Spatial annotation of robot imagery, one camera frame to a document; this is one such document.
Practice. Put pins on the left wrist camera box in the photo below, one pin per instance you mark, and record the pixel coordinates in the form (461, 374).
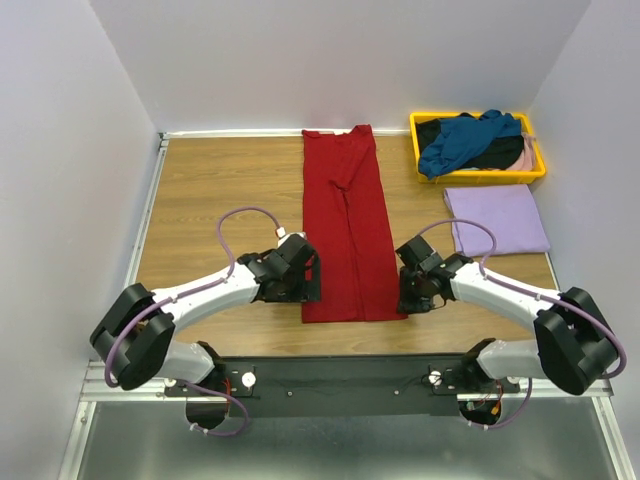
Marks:
(283, 235)

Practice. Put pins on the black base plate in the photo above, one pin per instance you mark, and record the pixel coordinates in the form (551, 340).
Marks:
(363, 385)

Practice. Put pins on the blue t shirt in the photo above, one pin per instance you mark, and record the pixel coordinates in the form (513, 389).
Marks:
(465, 142)

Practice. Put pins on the pink t shirt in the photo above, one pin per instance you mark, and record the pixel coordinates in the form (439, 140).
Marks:
(527, 159)

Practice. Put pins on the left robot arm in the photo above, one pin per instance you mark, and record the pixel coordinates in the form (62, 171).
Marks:
(136, 337)

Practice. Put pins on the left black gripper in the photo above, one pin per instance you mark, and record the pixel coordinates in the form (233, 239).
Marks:
(308, 291)

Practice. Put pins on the yellow plastic bin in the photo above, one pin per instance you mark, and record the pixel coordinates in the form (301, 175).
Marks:
(471, 148)

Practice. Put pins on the black t shirt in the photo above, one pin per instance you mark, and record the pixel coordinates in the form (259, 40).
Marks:
(500, 152)

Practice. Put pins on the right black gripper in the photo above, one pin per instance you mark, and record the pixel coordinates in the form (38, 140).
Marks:
(405, 300)

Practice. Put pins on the folded purple t shirt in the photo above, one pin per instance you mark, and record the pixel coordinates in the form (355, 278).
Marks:
(504, 219)

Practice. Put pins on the red t shirt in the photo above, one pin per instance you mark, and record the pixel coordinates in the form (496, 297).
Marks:
(346, 220)

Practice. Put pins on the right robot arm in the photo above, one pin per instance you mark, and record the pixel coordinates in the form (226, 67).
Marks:
(572, 344)

